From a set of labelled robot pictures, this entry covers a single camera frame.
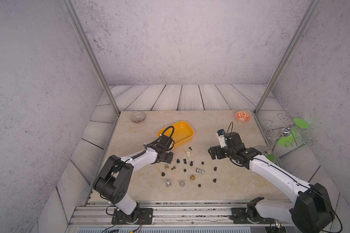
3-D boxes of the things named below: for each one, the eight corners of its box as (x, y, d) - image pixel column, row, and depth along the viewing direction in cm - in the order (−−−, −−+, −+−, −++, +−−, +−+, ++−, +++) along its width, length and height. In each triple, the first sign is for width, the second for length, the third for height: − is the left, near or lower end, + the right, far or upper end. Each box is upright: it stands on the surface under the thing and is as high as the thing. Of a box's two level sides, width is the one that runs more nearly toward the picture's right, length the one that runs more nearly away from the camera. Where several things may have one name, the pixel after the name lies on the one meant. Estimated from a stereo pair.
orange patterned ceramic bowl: (237, 122, 114) (238, 119, 112) (234, 114, 120) (235, 110, 118) (250, 122, 114) (252, 119, 111) (246, 113, 120) (248, 110, 118)
